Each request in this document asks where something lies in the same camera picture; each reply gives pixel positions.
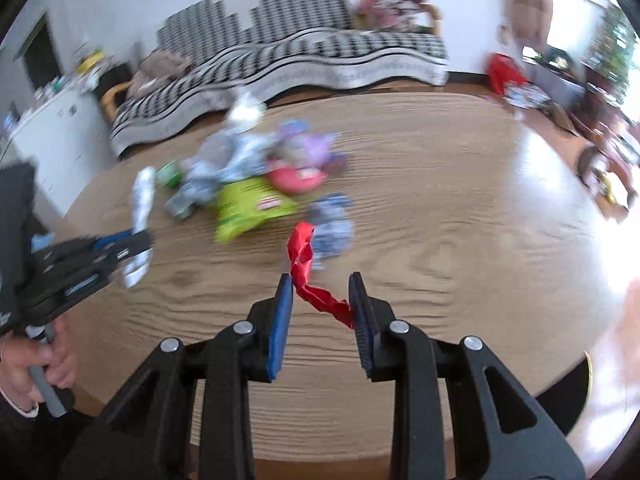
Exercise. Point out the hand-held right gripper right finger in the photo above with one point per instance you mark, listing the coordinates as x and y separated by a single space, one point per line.
360 320

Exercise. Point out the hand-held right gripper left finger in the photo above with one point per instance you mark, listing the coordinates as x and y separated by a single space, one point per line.
282 320

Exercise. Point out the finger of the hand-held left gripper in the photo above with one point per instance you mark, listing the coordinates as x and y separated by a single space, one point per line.
135 247
82 282

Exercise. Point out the long white wrapper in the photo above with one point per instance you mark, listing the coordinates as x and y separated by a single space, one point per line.
142 195

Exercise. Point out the blue white patterned wrapper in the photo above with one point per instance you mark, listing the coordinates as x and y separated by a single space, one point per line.
332 230

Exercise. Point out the black bin with gold rim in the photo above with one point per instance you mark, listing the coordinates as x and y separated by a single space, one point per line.
565 400

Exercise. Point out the person's left forearm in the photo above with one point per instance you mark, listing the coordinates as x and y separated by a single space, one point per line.
30 445

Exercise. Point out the person's left hand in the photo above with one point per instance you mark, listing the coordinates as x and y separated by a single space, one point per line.
50 360

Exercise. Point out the grey crumpled wrapper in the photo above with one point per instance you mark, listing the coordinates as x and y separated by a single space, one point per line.
181 206

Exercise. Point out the green wrapper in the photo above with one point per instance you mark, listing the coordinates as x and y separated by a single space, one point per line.
170 174

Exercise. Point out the white cabinet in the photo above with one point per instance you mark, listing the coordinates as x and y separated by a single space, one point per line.
55 135

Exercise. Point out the yellow green snack bag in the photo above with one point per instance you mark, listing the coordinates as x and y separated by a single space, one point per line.
245 205

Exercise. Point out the red pink wrapper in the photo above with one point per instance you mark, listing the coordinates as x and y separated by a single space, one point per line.
295 177

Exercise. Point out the wooden sofa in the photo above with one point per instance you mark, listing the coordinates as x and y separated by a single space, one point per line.
112 96

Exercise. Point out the purple wrapper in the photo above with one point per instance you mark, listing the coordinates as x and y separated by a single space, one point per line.
310 145

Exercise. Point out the beige cushion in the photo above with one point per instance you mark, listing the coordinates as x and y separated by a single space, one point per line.
160 67

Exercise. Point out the yellow container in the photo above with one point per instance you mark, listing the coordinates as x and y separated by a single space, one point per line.
90 62

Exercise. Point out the checkered sofa blanket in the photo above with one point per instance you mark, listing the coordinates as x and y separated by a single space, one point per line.
280 60

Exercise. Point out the scattered printed papers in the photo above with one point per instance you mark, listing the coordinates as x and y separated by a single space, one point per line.
525 95

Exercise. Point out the cardboard box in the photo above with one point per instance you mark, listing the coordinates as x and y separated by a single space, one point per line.
562 117

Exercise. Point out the red bag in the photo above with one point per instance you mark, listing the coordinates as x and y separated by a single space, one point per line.
505 72

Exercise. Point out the pink tricycle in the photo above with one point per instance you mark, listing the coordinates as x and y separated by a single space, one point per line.
612 170

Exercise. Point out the grey low cabinet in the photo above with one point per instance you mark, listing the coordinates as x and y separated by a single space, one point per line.
555 77

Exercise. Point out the pink printed bag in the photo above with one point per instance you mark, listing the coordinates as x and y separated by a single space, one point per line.
390 7

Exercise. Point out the patterned curtain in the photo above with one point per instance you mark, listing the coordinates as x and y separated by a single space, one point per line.
530 0

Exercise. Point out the potted green plants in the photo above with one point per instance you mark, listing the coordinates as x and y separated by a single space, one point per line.
612 30

